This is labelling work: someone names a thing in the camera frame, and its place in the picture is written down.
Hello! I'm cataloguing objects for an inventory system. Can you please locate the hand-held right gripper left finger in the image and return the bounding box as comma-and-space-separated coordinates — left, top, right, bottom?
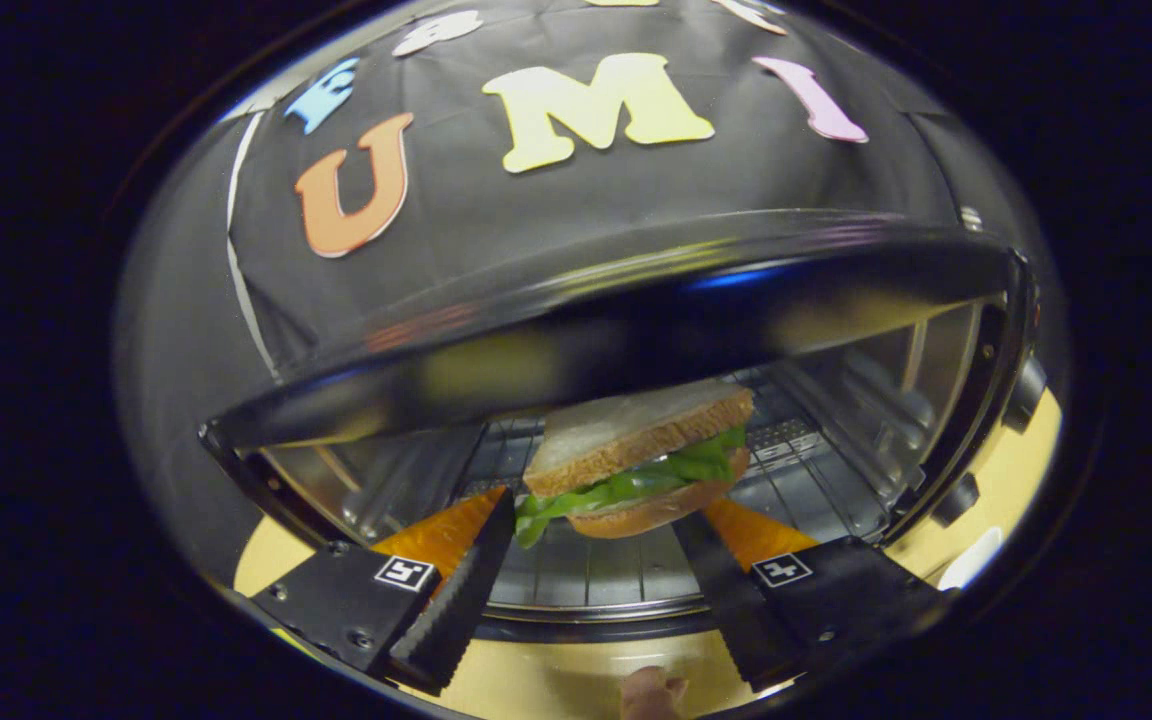
248, 486, 518, 699

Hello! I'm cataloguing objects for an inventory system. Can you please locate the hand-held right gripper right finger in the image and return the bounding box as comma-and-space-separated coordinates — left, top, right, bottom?
673, 497, 958, 694

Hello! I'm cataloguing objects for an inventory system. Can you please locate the lettuce sandwich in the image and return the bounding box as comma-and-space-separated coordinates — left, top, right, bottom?
513, 377, 756, 550

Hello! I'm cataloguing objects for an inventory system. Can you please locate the black electric oven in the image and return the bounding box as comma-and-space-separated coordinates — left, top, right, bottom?
198, 208, 1053, 647

